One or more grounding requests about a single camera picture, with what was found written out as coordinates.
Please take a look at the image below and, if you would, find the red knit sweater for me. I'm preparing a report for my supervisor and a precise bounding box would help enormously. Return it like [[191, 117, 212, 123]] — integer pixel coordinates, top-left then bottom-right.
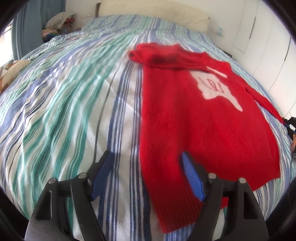
[[128, 43, 282, 233]]

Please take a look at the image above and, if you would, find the pile of clothes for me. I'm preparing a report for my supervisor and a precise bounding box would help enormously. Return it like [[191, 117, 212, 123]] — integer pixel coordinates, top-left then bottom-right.
[[42, 11, 76, 43]]

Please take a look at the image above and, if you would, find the white wardrobe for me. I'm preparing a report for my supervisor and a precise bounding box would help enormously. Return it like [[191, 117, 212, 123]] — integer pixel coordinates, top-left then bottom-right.
[[232, 1, 295, 118]]

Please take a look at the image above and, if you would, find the striped bed cover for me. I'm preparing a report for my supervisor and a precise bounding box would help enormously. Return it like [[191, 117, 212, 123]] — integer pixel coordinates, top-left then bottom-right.
[[0, 14, 295, 241]]

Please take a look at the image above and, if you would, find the patterned cushion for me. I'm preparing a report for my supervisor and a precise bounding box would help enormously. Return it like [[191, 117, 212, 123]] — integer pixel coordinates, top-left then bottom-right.
[[0, 60, 31, 94]]

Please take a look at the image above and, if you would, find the cream headboard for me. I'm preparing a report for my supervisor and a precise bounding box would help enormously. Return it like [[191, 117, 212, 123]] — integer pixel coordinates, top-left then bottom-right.
[[95, 0, 210, 33]]

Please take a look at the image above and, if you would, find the blue curtain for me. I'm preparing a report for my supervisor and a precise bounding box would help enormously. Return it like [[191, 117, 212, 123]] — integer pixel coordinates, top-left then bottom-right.
[[11, 0, 66, 60]]

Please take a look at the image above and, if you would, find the wall socket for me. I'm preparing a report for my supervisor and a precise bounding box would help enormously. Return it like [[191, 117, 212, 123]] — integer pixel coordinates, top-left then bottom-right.
[[211, 27, 224, 37]]

